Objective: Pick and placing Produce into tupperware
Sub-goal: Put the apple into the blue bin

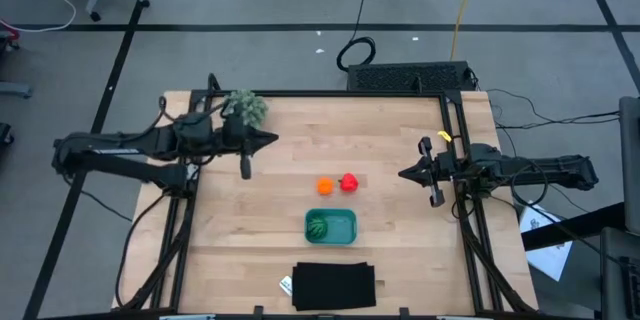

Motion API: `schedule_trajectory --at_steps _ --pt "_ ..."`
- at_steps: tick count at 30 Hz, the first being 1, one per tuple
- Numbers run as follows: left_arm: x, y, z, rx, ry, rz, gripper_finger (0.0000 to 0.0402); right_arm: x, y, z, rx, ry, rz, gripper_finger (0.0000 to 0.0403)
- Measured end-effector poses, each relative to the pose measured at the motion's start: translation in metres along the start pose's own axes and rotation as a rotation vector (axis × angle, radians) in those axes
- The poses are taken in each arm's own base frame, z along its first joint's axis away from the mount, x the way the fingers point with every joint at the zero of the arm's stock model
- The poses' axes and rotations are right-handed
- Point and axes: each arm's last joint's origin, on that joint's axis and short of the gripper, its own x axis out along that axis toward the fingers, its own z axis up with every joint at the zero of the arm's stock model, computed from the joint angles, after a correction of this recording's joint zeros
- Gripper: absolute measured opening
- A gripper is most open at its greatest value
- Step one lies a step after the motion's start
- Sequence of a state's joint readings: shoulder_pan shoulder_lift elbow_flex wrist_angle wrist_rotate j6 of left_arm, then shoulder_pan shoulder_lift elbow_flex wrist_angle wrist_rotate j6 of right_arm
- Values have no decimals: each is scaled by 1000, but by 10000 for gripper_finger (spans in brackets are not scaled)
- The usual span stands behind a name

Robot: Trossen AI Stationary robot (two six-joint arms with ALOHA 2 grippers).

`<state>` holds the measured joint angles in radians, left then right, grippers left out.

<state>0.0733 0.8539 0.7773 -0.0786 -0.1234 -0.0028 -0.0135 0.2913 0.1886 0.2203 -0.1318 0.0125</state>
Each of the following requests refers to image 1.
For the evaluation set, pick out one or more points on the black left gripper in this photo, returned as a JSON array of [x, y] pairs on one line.
[[235, 135]]

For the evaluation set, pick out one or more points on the black bar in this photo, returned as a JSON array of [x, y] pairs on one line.
[[575, 227]]

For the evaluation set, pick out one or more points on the toy watermelon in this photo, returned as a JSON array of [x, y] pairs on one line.
[[317, 228]]

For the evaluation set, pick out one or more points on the toy orange tangerine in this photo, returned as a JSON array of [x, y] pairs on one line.
[[325, 186]]

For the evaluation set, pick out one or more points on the small yellow tag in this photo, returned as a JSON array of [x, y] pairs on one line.
[[444, 136]]

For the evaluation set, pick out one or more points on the black folded cloth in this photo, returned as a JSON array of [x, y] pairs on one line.
[[334, 286]]

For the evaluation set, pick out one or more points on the black metal table frame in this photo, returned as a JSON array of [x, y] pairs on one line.
[[350, 94]]

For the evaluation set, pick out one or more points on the teal plastic container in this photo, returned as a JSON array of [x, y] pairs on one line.
[[342, 227]]

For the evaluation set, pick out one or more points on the toy red pepper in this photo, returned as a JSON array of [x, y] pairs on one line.
[[349, 183]]

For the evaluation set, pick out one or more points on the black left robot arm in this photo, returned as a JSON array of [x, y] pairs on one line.
[[120, 150]]

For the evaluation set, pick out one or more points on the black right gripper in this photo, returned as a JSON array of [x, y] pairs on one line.
[[445, 167]]

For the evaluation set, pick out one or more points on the small white tag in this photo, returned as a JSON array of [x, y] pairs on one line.
[[286, 285]]

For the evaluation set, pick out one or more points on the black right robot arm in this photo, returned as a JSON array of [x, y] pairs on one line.
[[540, 170]]

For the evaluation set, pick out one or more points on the green spiky artificial plant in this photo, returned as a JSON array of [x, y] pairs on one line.
[[252, 105]]

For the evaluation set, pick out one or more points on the black perforated box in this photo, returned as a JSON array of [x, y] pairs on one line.
[[407, 77]]

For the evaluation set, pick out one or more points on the white paper sheet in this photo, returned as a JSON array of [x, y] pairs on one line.
[[550, 257]]

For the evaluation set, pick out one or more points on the grey cabinet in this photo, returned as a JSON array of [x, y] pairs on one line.
[[630, 160]]

